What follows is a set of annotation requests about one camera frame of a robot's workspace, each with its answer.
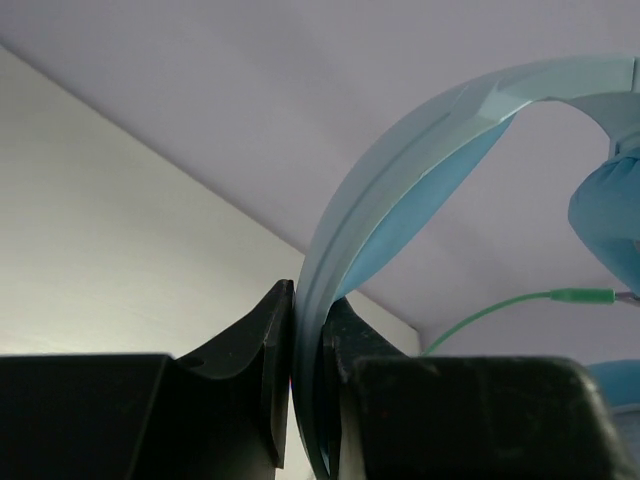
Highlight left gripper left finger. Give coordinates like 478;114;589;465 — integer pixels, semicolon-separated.
1;280;294;479

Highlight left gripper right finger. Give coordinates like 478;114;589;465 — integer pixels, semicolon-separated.
322;300;630;479

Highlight green headphone cable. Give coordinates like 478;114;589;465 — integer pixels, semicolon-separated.
419;288;640;359

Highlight light blue headphones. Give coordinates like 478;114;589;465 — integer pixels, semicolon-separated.
292;54;639;479

